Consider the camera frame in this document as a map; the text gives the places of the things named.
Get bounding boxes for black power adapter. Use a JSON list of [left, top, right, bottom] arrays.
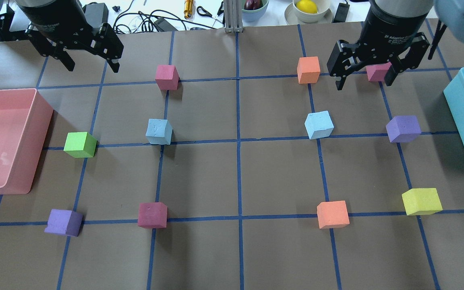
[[153, 17, 177, 32]]

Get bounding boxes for green bowl with fruit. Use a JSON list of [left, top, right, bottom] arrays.
[[241, 0, 269, 22]]

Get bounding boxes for orange block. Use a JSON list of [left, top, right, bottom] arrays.
[[317, 201, 350, 229], [297, 56, 321, 84]]

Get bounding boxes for purple block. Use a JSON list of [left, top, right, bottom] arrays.
[[44, 209, 83, 237], [385, 115, 422, 143]]

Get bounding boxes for black cables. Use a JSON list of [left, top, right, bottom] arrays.
[[113, 0, 224, 35]]

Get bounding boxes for light blue block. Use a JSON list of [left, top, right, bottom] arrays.
[[145, 118, 173, 145], [304, 110, 334, 140]]

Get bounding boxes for bowl with lemon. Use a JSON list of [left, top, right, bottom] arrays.
[[285, 0, 333, 25]]

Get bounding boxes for pink block top right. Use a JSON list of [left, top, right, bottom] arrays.
[[366, 62, 392, 83]]

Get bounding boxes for orange block bottom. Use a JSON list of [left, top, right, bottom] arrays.
[[317, 201, 350, 229]]

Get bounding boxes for yellow block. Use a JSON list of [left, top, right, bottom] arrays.
[[402, 188, 443, 216]]

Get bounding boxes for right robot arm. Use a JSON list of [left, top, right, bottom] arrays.
[[327, 0, 464, 90]]

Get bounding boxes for purple block bottom left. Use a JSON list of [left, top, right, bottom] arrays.
[[44, 209, 83, 237]]

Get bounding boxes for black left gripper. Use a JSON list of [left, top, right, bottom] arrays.
[[0, 2, 124, 73]]

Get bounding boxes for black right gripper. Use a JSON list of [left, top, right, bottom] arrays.
[[327, 8, 430, 91]]

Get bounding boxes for purple block right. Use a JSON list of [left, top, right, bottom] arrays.
[[385, 115, 422, 143]]

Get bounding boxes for dark pink block bottom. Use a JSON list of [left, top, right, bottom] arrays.
[[137, 202, 168, 229]]

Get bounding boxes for brass cylinder tool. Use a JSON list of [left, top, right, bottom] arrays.
[[184, 0, 194, 19]]

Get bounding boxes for pink block top left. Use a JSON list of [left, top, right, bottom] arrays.
[[155, 64, 179, 91]]

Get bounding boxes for pink plastic bin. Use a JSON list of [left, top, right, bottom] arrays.
[[0, 88, 53, 195]]

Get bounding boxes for green block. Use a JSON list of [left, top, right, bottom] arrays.
[[63, 132, 97, 158]]

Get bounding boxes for orange block top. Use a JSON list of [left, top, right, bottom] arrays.
[[297, 56, 321, 84]]

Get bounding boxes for aluminium profile post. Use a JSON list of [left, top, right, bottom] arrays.
[[223, 0, 244, 33]]

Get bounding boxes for black scissors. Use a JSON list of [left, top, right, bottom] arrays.
[[196, 1, 224, 19]]

